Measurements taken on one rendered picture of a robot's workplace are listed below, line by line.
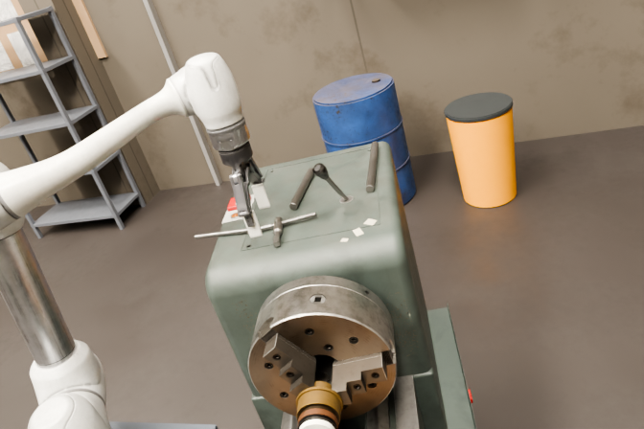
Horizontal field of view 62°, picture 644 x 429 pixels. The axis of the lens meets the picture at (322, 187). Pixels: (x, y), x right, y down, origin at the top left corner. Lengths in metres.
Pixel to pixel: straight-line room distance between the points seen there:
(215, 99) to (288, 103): 3.32
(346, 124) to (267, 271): 2.30
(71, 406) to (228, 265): 0.49
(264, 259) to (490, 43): 3.14
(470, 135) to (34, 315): 2.56
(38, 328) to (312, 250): 0.72
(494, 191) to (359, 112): 0.99
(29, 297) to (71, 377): 0.25
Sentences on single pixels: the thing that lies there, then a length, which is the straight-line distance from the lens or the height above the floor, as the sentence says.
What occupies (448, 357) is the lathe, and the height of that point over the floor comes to 0.54.
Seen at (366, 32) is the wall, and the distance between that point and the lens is 4.16.
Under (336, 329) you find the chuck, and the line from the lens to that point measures 1.11.
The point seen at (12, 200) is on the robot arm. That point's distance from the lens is 1.22.
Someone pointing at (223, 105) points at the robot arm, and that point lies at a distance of 1.18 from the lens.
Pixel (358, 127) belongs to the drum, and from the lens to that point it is 3.45.
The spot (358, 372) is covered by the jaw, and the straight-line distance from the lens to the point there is 1.13.
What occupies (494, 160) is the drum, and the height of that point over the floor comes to 0.34.
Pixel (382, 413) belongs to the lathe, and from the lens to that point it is 1.38.
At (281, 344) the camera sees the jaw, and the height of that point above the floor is 1.19.
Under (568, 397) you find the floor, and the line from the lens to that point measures 2.49.
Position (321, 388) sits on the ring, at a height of 1.12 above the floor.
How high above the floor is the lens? 1.91
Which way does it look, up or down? 26 degrees down
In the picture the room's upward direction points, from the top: 17 degrees counter-clockwise
